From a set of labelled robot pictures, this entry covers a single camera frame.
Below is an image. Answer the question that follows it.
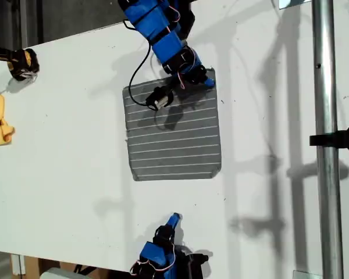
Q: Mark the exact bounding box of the grey white-striped towel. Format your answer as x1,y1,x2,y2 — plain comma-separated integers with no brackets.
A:
122,67,223,182

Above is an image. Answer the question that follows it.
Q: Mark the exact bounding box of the white box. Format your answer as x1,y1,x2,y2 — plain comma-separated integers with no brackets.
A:
40,267,80,279

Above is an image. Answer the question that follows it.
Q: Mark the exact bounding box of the brown cardboard box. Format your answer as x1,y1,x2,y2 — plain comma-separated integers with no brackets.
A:
10,254,105,279

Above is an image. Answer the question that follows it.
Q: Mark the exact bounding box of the black yellow clamp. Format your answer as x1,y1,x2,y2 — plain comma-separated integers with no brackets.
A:
0,43,41,82

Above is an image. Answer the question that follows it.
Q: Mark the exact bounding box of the black camera box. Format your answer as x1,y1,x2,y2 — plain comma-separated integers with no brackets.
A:
187,252,209,279
145,86,175,111

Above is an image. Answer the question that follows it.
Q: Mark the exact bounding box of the black camera cable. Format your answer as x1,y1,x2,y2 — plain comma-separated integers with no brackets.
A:
123,19,152,107

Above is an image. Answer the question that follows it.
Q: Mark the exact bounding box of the black post clamp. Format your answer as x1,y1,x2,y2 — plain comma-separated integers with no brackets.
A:
309,123,349,153

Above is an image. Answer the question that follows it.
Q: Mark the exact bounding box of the steel post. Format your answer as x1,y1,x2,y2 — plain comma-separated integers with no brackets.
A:
311,0,346,279

